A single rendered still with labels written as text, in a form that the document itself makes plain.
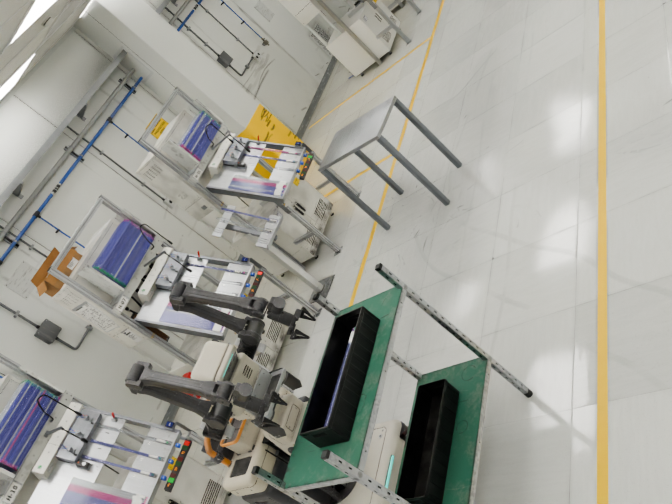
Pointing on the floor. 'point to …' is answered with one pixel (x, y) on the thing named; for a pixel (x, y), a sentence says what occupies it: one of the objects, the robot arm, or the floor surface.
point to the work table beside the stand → (356, 136)
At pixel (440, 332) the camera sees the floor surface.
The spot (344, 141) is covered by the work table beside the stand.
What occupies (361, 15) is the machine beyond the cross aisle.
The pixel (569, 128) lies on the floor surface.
